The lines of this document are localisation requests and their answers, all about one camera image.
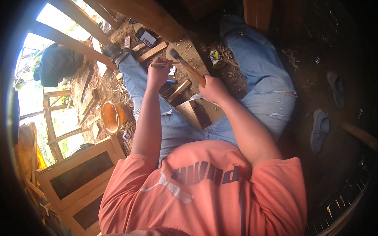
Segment long slanted wooden beam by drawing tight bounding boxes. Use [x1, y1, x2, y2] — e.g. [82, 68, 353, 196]
[29, 20, 119, 70]

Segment grey slip-on shoe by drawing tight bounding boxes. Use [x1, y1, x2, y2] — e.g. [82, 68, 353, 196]
[327, 71, 345, 109]
[310, 109, 330, 153]

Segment thick dark wooden beam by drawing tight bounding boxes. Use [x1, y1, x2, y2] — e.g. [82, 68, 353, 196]
[96, 0, 187, 42]

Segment curved metal blade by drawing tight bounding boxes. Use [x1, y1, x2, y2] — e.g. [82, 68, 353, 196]
[189, 93, 221, 107]

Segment yellow orange cloth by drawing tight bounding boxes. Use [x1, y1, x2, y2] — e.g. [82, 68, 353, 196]
[15, 122, 48, 192]

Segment short wooden batten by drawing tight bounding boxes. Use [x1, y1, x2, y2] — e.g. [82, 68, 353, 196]
[167, 79, 193, 103]

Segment upright wooden post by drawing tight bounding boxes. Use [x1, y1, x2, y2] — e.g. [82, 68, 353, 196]
[243, 0, 274, 36]

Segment person's left hand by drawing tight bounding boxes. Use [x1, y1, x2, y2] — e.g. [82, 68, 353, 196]
[147, 57, 174, 89]

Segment thin slanted wooden beam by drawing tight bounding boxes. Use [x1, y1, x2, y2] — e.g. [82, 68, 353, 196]
[47, 0, 113, 47]

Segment thin wooden stick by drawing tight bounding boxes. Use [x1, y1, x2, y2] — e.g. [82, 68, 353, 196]
[148, 61, 181, 68]

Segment crushed yellow can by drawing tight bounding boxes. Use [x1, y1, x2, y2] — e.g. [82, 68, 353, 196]
[209, 50, 226, 69]

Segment brown wooden board offcut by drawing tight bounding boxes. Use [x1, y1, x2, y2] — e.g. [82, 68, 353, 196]
[174, 100, 203, 130]

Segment person's body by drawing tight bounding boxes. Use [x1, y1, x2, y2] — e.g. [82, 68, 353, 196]
[98, 139, 308, 236]

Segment wide wooden work plank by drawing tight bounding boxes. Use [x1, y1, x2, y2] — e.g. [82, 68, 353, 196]
[165, 41, 225, 124]

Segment person's legs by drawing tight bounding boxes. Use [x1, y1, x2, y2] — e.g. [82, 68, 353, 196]
[102, 15, 297, 161]

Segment wooden panelled cabinet door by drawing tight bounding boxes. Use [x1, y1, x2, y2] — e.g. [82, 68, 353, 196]
[34, 134, 128, 236]

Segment unfinished wooden chair frame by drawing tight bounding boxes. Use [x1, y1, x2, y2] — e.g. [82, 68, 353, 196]
[43, 90, 93, 162]

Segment person's right hand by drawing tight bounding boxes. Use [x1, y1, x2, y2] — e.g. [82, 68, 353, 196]
[198, 75, 232, 104]

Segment pile of wooden planks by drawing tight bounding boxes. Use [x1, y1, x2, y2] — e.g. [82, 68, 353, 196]
[77, 88, 101, 125]

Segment black phone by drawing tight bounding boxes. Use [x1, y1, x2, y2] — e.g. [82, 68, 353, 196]
[135, 27, 159, 48]

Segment hammer with wooden handle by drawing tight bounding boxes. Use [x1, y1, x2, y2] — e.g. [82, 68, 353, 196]
[169, 48, 207, 88]

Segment orange plastic bucket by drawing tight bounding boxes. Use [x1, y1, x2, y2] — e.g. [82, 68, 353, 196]
[101, 100, 132, 134]

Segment round wooden pole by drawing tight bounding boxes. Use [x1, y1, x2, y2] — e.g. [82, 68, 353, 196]
[339, 122, 378, 152]

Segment flat wooden block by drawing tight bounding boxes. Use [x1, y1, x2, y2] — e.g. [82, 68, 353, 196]
[136, 41, 169, 63]

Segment dark metal grille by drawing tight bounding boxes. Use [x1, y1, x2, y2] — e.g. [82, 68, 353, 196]
[304, 164, 376, 236]

